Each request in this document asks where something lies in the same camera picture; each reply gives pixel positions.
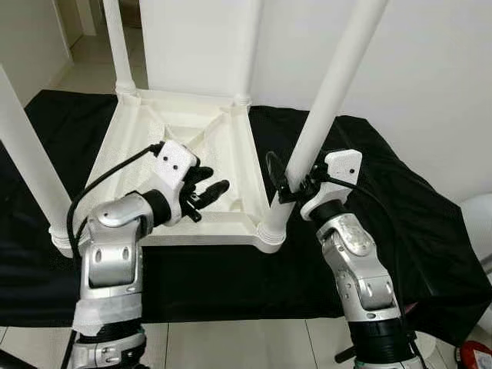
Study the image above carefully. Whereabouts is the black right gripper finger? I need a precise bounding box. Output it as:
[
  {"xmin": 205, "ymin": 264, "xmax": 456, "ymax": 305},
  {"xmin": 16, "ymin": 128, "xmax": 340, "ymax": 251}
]
[{"xmin": 265, "ymin": 151, "xmax": 290, "ymax": 203}]

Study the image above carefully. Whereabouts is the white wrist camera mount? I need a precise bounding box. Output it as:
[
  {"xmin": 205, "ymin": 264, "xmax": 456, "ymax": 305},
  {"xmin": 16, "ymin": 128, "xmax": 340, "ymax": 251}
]
[
  {"xmin": 150, "ymin": 141, "xmax": 201, "ymax": 225},
  {"xmin": 300, "ymin": 149, "xmax": 364, "ymax": 222}
]

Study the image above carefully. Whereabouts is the black table cloth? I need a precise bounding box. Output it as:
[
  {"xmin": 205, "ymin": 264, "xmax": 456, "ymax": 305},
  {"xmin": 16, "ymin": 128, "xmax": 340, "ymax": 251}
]
[{"xmin": 0, "ymin": 88, "xmax": 492, "ymax": 347}]

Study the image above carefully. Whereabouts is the white plastic table top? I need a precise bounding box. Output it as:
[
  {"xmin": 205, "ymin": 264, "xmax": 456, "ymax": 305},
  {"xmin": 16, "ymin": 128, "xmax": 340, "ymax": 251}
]
[{"xmin": 50, "ymin": 88, "xmax": 287, "ymax": 254}]

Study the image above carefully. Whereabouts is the red round device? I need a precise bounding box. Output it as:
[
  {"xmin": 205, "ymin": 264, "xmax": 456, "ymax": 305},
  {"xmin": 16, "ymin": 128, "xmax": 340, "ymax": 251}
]
[{"xmin": 457, "ymin": 341, "xmax": 492, "ymax": 369}]

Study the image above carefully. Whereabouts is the white door frame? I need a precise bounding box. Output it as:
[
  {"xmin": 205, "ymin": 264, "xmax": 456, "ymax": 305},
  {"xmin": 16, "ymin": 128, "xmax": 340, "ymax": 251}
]
[{"xmin": 58, "ymin": 0, "xmax": 98, "ymax": 43}]

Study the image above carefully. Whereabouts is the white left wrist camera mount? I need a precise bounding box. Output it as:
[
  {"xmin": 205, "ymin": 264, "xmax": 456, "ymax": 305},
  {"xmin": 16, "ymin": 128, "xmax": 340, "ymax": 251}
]
[{"xmin": 150, "ymin": 141, "xmax": 201, "ymax": 225}]

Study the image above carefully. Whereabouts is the black metal table leg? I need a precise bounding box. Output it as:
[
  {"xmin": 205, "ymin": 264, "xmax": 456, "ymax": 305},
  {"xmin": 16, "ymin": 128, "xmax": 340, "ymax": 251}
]
[
  {"xmin": 334, "ymin": 346, "xmax": 360, "ymax": 364},
  {"xmin": 0, "ymin": 350, "xmax": 35, "ymax": 369}
]

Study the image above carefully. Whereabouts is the white rounded appliance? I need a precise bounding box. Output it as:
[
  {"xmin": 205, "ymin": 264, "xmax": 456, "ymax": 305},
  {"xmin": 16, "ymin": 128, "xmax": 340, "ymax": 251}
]
[{"xmin": 460, "ymin": 192, "xmax": 492, "ymax": 271}]

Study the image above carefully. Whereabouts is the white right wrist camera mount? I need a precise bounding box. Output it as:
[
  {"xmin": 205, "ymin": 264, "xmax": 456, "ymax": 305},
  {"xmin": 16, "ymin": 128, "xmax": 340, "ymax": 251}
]
[{"xmin": 300, "ymin": 149, "xmax": 364, "ymax": 222}]

